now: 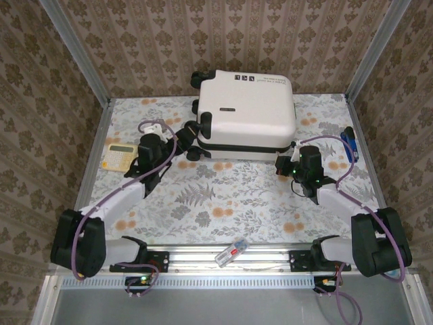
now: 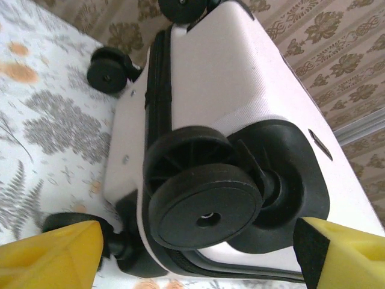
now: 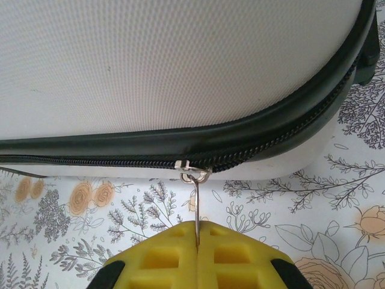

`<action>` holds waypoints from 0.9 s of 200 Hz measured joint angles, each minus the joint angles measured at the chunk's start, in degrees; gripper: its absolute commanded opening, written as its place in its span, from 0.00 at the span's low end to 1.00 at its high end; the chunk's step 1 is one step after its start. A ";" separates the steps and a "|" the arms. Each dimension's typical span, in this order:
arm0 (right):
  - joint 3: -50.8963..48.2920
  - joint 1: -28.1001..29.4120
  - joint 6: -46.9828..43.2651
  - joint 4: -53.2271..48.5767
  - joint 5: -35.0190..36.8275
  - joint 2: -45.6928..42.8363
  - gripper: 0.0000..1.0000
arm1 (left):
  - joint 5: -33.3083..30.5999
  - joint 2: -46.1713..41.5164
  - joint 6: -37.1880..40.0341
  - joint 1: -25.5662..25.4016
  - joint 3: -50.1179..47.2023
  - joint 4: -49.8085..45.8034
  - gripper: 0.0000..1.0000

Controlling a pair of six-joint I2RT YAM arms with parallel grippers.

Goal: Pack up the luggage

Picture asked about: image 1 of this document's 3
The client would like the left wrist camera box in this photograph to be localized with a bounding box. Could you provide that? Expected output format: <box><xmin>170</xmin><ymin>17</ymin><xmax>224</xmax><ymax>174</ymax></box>
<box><xmin>141</xmin><ymin>122</ymin><xmax>168</xmax><ymax>142</ymax></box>

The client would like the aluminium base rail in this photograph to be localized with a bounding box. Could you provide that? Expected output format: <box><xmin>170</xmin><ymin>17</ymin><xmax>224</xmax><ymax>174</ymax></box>
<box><xmin>47</xmin><ymin>243</ymin><xmax>420</xmax><ymax>277</ymax></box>

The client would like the black controller board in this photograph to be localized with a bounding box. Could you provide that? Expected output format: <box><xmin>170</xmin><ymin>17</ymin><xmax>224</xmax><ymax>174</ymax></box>
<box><xmin>314</xmin><ymin>276</ymin><xmax>339</xmax><ymax>294</ymax></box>
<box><xmin>125</xmin><ymin>276</ymin><xmax>153</xmax><ymax>294</ymax></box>

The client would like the clear plastic case red label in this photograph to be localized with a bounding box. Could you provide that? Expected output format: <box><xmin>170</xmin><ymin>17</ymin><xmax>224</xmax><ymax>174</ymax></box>
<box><xmin>214</xmin><ymin>237</ymin><xmax>250</xmax><ymax>269</ymax></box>

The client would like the grey slotted cable duct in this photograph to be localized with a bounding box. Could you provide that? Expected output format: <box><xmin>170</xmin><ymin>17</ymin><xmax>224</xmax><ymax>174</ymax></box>
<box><xmin>60</xmin><ymin>276</ymin><xmax>317</xmax><ymax>290</ymax></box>

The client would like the grey metal tray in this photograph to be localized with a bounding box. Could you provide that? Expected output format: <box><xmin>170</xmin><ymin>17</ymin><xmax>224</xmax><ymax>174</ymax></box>
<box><xmin>32</xmin><ymin>274</ymin><xmax>433</xmax><ymax>325</ymax></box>

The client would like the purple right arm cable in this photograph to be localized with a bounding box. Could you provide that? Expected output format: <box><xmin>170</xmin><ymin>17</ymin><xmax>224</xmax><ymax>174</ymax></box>
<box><xmin>299</xmin><ymin>134</ymin><xmax>407</xmax><ymax>324</ymax></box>

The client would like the floral tablecloth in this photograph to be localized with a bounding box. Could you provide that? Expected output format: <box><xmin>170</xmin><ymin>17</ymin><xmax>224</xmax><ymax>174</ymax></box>
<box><xmin>79</xmin><ymin>93</ymin><xmax>390</xmax><ymax>245</ymax></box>

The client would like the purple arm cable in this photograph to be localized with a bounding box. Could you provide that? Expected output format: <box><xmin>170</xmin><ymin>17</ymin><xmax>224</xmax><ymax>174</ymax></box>
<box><xmin>70</xmin><ymin>118</ymin><xmax>179</xmax><ymax>299</ymax></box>
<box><xmin>299</xmin><ymin>134</ymin><xmax>407</xmax><ymax>324</ymax></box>

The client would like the yellow calculator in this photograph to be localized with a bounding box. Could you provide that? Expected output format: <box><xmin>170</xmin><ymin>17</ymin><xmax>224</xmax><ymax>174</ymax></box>
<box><xmin>101</xmin><ymin>142</ymin><xmax>139</xmax><ymax>173</ymax></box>

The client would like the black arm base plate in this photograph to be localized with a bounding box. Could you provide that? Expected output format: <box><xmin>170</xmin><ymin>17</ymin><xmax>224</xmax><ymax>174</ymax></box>
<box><xmin>110</xmin><ymin>251</ymin><xmax>170</xmax><ymax>273</ymax></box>
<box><xmin>289</xmin><ymin>249</ymin><xmax>352</xmax><ymax>273</ymax></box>

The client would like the white hard-shell suitcase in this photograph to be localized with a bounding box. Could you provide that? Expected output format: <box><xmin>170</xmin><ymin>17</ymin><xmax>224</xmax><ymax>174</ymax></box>
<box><xmin>189</xmin><ymin>69</ymin><xmax>300</xmax><ymax>162</ymax></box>

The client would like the aluminium side rail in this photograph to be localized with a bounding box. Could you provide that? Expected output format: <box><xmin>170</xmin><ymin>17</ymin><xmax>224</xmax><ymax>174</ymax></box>
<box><xmin>344</xmin><ymin>94</ymin><xmax>400</xmax><ymax>246</ymax></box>
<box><xmin>64</xmin><ymin>97</ymin><xmax>114</xmax><ymax>250</ymax></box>

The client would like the aluminium frame post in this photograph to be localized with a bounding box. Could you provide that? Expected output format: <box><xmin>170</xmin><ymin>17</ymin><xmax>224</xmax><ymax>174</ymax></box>
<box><xmin>39</xmin><ymin>0</ymin><xmax>112</xmax><ymax>106</ymax></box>
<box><xmin>344</xmin><ymin>0</ymin><xmax>412</xmax><ymax>102</ymax></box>

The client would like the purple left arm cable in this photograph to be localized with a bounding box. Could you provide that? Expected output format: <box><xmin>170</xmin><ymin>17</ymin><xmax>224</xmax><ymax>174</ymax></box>
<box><xmin>70</xmin><ymin>118</ymin><xmax>179</xmax><ymax>299</ymax></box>

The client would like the blue stapler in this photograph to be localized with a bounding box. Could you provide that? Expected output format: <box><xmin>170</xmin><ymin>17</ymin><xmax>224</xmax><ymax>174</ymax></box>
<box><xmin>340</xmin><ymin>127</ymin><xmax>360</xmax><ymax>164</ymax></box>

